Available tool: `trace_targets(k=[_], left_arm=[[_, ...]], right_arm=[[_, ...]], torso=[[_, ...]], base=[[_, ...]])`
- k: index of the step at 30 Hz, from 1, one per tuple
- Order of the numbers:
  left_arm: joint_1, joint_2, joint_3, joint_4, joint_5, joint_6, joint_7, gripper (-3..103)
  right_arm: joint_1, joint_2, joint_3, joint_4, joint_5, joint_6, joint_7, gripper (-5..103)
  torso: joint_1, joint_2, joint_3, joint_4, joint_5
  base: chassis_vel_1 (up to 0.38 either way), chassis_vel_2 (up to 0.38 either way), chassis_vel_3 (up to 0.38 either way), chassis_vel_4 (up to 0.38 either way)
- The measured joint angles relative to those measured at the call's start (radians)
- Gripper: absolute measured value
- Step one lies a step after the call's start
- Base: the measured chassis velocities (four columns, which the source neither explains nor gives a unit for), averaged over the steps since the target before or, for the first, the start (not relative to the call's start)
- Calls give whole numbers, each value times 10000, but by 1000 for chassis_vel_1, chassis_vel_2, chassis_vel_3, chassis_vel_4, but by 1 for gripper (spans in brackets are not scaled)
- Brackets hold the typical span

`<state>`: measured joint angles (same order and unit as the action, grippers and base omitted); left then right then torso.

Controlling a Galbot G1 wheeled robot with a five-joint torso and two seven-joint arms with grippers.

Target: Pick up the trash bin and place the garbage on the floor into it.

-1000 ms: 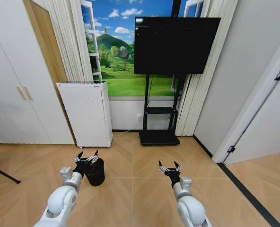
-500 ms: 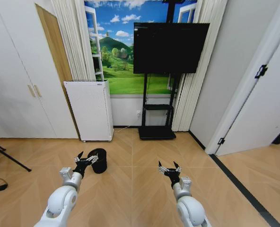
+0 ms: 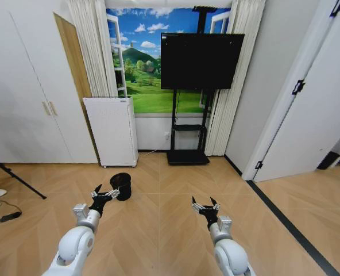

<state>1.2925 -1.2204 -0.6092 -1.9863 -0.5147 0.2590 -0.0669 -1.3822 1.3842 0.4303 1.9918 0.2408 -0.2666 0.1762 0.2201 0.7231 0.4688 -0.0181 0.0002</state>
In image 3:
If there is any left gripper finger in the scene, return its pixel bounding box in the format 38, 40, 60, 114
90, 183, 103, 198
105, 186, 122, 200

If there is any black round trash bin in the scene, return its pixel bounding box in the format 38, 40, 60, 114
110, 172, 132, 202

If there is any black television floor stand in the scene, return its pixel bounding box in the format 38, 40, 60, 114
166, 5, 231, 166

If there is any white box appliance on wheels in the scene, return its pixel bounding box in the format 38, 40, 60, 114
82, 96, 140, 168

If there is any black tripod leg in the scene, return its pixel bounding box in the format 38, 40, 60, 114
0, 145, 48, 200

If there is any cream pleated curtain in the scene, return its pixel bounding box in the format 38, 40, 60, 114
205, 0, 267, 158
64, 0, 119, 99

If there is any white wardrobe with wooden side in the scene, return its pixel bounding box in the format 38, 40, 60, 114
0, 8, 99, 165

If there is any landscape window poster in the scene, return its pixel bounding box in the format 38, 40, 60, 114
105, 6, 231, 114

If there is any white door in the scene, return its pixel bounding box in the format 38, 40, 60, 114
241, 0, 340, 183

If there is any black flat screen television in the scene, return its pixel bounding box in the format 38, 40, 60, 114
160, 32, 245, 91

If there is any black power adapter with cable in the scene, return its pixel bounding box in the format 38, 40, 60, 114
0, 198, 22, 225

